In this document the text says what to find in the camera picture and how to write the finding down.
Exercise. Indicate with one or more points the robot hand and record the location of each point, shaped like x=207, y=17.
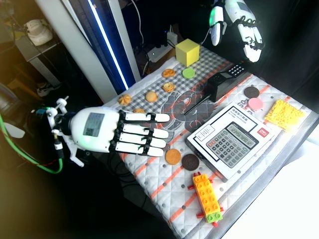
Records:
x=99, y=134
x=243, y=12

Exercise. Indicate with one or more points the large black toy phone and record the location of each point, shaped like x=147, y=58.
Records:
x=219, y=84

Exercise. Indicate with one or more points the white calculator box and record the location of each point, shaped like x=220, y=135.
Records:
x=231, y=144

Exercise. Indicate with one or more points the scalloped butter cookie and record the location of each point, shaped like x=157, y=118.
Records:
x=124, y=99

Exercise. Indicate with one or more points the swirl butter cookie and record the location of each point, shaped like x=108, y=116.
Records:
x=138, y=110

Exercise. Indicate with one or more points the plain round biscuit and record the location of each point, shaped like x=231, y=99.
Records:
x=151, y=96

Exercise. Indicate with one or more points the yellow foam cube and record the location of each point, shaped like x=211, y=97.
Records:
x=187, y=52

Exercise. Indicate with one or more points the black and white sneaker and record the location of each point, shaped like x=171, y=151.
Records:
x=46, y=89

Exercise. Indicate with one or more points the white plug adapter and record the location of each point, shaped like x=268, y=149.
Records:
x=172, y=37

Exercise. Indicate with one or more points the orange round sandwich cookie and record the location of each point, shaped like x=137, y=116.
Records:
x=172, y=156

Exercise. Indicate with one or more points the dark brown sandwich cookie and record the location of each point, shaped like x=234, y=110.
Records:
x=251, y=92
x=190, y=162

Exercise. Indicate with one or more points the green round sandwich cookie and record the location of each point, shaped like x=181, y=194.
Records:
x=188, y=73

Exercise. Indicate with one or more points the blue light strip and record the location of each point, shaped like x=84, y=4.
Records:
x=109, y=47

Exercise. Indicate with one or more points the orange pretzel cookie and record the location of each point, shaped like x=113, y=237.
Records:
x=168, y=73

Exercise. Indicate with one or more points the grey quilt with bear print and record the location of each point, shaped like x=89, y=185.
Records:
x=174, y=189

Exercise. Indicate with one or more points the pink round sandwich cookie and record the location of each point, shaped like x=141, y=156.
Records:
x=256, y=104

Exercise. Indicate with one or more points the white pillar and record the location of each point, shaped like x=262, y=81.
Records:
x=72, y=44

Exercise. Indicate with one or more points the white power strip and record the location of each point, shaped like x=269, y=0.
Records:
x=157, y=53

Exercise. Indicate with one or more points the grey shelf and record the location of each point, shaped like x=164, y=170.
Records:
x=37, y=56

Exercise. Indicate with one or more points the red plastic toy piece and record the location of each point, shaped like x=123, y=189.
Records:
x=190, y=186

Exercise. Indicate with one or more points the yellow noodle block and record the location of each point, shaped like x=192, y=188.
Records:
x=284, y=115

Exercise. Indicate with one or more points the white shoe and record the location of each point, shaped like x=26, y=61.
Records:
x=40, y=32

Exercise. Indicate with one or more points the orange yellow green toy brick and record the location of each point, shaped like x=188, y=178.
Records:
x=207, y=196

